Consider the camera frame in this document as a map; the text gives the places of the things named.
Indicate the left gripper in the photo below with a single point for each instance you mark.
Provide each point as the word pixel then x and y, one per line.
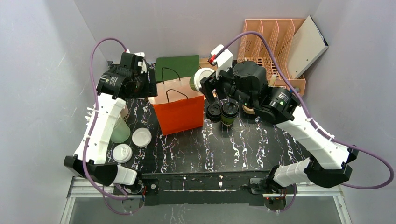
pixel 150 84

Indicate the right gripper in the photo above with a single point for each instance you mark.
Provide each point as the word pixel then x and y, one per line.
pixel 213 84

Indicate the single white cup lid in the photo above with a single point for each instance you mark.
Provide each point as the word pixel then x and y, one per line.
pixel 204 73

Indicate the orange paper bag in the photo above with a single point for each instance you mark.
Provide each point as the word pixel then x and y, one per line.
pixel 178 107

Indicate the single green paper cup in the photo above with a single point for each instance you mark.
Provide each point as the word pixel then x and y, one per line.
pixel 228 121

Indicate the white lids partial stack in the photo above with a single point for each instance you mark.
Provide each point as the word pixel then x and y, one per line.
pixel 141 137

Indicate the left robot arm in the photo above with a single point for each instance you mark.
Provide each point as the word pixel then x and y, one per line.
pixel 129 79

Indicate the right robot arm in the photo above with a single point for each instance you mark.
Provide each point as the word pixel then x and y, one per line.
pixel 328 164

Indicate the brown kraft paper bag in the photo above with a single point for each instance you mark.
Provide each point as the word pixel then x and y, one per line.
pixel 203 63

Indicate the black cup lids stack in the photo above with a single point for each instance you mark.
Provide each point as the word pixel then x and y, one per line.
pixel 213 112

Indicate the green paper bag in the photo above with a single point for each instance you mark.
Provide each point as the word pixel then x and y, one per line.
pixel 169 68

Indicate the tall stack paper cups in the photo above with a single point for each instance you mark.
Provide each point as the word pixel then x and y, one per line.
pixel 125 113

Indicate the stack of pulp cup carriers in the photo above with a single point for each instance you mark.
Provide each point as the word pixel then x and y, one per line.
pixel 248 110

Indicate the green cup of straws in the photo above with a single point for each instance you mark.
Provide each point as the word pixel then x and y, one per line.
pixel 119 131

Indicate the white cup lids stack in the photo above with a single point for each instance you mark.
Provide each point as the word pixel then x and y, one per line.
pixel 122 153

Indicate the pink desk file organizer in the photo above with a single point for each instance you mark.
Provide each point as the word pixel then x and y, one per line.
pixel 279 35

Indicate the white board panel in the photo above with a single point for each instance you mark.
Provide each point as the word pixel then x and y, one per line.
pixel 307 45

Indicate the metal base rail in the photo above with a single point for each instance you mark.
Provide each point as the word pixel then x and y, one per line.
pixel 206 199

